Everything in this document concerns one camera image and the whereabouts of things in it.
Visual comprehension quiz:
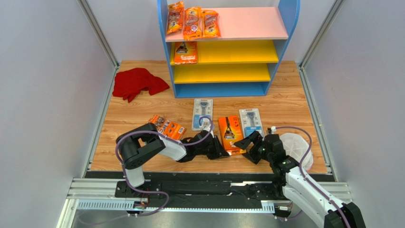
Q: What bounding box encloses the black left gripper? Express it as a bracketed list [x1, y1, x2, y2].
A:
[195, 135, 230, 160]

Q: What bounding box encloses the orange Gillette Fusion5 box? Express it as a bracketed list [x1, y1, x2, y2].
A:
[218, 115, 246, 155]
[172, 41, 198, 65]

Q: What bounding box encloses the clear blue razor blister pack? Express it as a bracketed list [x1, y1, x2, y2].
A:
[192, 98, 213, 131]
[239, 108, 264, 138]

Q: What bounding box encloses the orange razor cartridge box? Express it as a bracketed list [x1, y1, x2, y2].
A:
[147, 115, 186, 140]

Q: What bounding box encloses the orange BIC razor bag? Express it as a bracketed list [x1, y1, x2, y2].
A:
[166, 1, 184, 35]
[202, 10, 221, 39]
[183, 7, 202, 41]

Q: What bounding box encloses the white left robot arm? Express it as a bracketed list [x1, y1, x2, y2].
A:
[116, 123, 230, 196]

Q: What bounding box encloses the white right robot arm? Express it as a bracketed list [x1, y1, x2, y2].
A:
[234, 131, 366, 228]

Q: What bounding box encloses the blue shelf unit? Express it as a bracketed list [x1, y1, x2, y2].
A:
[157, 0, 301, 98]

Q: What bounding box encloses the white round plastic lid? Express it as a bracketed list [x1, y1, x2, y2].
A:
[280, 133, 314, 171]

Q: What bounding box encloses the red cloth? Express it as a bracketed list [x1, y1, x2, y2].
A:
[112, 67, 170, 103]

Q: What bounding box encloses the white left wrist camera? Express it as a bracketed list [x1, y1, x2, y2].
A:
[203, 124, 215, 134]

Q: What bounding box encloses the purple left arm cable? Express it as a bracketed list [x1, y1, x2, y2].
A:
[114, 115, 214, 217]

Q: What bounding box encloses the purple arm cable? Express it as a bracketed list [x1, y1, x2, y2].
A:
[114, 115, 214, 217]
[274, 125, 352, 228]

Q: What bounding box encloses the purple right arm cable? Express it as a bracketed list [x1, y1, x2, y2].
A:
[274, 125, 352, 228]

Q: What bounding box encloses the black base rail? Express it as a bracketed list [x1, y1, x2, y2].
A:
[115, 172, 292, 209]

